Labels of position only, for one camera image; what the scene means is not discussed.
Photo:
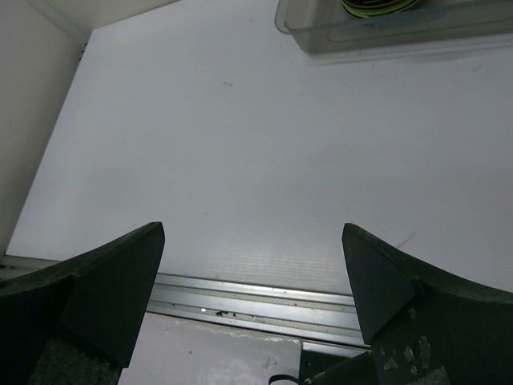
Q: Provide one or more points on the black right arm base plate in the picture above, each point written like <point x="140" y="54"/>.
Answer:
<point x="323" y="363"/>

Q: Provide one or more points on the lime green plate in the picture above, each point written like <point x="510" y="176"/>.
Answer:
<point x="375" y="8"/>

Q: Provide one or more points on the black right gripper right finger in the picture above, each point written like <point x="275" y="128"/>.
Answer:
<point x="425" y="325"/>

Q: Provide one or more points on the white foil-covered panel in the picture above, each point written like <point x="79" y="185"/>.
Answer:
<point x="179" y="351"/>

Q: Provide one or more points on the clear plastic bin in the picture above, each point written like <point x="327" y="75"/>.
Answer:
<point x="326" y="27"/>

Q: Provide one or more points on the aluminium front rail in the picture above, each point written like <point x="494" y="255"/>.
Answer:
<point x="315" y="316"/>

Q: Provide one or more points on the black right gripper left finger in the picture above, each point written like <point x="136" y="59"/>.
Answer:
<point x="77" y="322"/>

